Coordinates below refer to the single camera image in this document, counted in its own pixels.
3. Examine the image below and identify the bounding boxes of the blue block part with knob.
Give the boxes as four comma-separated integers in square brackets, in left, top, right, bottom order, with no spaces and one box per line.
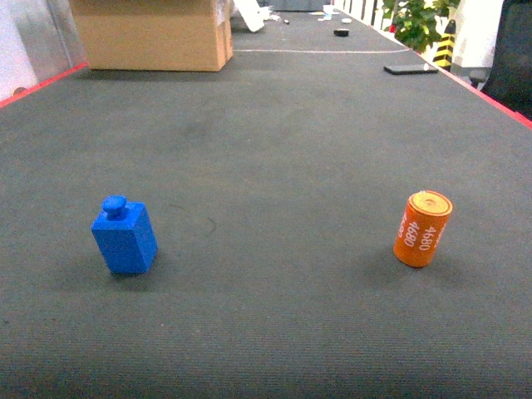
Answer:
[91,195,158,274]

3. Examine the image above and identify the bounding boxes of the orange cylindrical cap 4680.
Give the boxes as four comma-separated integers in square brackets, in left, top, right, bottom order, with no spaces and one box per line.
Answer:
[393,190,453,268]

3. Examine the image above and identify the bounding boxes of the dark grey table mat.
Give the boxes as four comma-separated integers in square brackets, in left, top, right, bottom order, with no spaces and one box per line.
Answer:
[1,14,531,398]

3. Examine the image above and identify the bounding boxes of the black smartphone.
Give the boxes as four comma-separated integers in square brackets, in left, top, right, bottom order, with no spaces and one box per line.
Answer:
[383,63,439,76]

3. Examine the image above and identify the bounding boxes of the black tape roll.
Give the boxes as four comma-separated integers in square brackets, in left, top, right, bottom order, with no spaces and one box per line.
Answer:
[333,28,349,37]

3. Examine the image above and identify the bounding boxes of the white foam piece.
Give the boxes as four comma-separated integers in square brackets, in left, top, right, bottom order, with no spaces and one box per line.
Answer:
[234,0,271,32]

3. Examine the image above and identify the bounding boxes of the cardboard box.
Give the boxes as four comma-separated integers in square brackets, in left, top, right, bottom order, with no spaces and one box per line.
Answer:
[69,0,233,71]

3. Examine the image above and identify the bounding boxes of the yellow black striped bollard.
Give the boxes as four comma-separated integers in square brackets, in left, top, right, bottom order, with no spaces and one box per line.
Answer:
[432,19,456,71]

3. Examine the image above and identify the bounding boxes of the green potted plant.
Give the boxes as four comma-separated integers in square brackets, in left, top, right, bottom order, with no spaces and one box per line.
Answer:
[382,0,461,54]

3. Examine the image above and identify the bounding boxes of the black office chair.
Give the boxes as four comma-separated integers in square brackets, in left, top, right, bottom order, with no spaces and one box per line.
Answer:
[469,0,531,119]

